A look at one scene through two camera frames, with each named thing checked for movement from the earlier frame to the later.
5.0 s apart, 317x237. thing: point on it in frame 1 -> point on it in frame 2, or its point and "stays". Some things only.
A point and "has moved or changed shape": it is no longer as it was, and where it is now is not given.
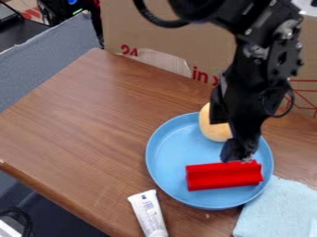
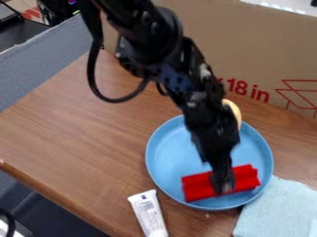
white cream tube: (149, 212) stays
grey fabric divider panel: (30, 63) stays
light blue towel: (282, 213) stays
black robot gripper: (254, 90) -> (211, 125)
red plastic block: (224, 175) has moved or changed shape
